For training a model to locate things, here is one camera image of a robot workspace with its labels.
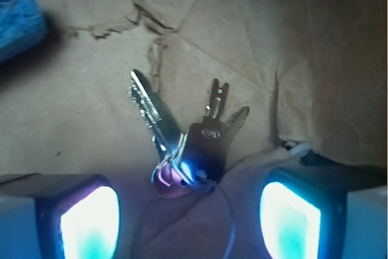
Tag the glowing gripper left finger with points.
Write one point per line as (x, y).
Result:
(58, 216)

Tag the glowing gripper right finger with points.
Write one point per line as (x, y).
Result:
(325, 212)

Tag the silver key bunch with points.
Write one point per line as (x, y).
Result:
(194, 160)

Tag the brown paper bag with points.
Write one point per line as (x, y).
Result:
(310, 70)

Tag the blue sponge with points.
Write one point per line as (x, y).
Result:
(23, 26)

